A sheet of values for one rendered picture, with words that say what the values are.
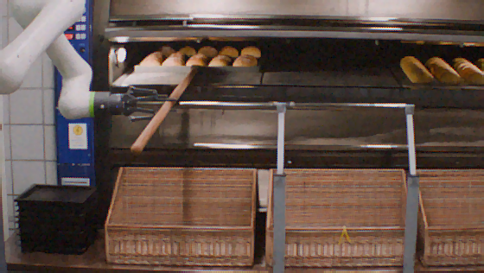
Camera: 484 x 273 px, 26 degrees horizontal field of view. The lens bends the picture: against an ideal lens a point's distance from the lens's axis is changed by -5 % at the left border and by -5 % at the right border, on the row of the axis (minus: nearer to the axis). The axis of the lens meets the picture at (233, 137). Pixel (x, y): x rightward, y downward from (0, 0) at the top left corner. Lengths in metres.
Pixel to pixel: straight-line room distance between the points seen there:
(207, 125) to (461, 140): 1.04
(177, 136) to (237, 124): 0.24
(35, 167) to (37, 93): 0.31
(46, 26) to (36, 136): 1.19
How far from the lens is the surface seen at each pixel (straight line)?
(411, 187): 3.91
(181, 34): 4.28
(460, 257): 4.11
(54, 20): 3.51
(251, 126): 4.46
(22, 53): 3.35
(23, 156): 4.62
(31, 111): 4.58
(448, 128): 4.50
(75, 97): 3.91
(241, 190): 4.46
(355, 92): 4.44
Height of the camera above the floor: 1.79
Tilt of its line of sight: 11 degrees down
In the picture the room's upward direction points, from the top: straight up
